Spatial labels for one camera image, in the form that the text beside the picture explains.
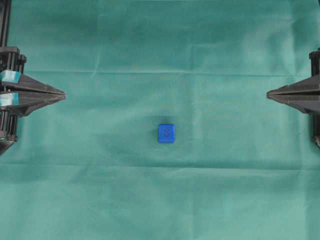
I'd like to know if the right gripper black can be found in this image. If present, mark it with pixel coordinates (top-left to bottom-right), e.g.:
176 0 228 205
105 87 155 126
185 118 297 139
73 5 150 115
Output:
266 48 320 147

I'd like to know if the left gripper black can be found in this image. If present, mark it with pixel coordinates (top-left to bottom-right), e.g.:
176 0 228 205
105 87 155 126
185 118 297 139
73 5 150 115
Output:
0 46 66 154

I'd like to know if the blue block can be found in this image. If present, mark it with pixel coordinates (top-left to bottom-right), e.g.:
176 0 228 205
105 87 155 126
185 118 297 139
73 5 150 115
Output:
158 124 176 144

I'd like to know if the green table cloth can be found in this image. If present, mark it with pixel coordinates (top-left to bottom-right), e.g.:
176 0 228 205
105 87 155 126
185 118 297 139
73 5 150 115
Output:
0 0 320 240

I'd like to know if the black table frame rail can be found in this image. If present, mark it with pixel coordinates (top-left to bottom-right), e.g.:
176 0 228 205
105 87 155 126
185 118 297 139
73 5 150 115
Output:
0 0 11 47

